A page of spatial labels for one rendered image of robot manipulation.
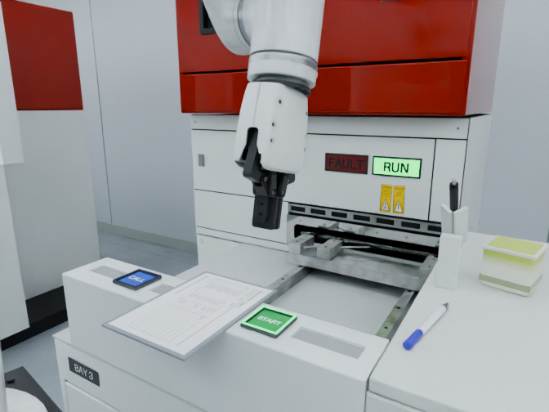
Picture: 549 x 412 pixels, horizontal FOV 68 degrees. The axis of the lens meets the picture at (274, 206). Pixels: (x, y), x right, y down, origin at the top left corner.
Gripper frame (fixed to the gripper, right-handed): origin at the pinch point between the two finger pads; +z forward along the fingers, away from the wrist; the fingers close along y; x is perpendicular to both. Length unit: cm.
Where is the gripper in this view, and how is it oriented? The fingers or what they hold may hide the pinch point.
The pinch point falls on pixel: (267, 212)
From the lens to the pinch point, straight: 50.5
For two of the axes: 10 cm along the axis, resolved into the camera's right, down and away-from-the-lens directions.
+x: 8.5, 1.2, -5.0
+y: -5.1, 0.0, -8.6
